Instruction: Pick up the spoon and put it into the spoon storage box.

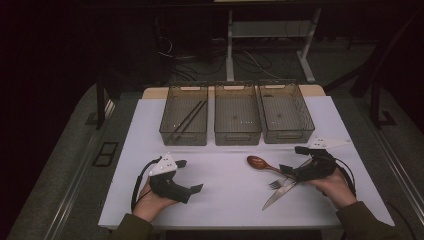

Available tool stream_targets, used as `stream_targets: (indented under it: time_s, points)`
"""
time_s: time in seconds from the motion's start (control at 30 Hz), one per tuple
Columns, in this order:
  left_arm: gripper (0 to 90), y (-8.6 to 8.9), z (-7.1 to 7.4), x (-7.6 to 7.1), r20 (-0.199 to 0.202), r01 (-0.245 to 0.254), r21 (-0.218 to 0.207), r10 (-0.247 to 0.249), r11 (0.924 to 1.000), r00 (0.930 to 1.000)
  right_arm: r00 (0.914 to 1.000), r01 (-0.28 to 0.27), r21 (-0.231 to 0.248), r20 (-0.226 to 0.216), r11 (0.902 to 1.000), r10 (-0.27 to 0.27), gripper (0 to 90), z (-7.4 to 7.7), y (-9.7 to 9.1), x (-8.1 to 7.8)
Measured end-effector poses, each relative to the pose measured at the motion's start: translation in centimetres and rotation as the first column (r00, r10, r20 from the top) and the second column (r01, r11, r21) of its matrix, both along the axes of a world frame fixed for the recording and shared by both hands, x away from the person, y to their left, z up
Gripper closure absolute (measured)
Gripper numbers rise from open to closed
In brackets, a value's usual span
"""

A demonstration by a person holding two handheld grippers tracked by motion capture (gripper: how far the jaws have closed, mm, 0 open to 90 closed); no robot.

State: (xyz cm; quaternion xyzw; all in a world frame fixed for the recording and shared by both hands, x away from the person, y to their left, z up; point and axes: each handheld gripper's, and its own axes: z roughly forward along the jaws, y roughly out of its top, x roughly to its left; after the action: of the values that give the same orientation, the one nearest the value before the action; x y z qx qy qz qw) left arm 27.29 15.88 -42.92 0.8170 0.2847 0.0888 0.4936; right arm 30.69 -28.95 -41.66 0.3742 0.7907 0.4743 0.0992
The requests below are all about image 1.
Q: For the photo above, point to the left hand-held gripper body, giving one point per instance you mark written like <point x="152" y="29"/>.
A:
<point x="165" y="186"/>

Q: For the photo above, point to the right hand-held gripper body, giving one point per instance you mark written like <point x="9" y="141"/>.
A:
<point x="316" y="170"/>

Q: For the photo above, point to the silver serrated table knife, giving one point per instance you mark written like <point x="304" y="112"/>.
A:
<point x="276" y="196"/>

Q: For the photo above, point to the brown wooden spoon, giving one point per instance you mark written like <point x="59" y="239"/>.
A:
<point x="258" y="162"/>

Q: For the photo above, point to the smoky clear plastic bin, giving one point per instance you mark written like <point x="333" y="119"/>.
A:
<point x="237" y="113"/>
<point x="286" y="113"/>
<point x="181" y="100"/>

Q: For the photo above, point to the person's left hand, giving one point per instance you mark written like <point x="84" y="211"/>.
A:
<point x="148" y="206"/>

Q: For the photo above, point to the person's right hand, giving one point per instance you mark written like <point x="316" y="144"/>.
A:
<point x="335" y="190"/>

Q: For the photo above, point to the silver metal fork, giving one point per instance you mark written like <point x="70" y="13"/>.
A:
<point x="276" y="184"/>

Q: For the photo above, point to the white table sheet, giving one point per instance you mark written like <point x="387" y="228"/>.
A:
<point x="226" y="200"/>

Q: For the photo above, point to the black metal stand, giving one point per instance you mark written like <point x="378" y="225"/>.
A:
<point x="100" y="106"/>
<point x="375" y="106"/>

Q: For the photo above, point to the white metal stand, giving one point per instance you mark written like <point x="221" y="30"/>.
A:
<point x="230" y="50"/>

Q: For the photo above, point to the black rectangular floor frame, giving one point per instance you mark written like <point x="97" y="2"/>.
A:
<point x="100" y="159"/>

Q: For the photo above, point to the aluminium floor rail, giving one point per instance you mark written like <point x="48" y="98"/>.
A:
<point x="400" y="173"/>
<point x="73" y="193"/>

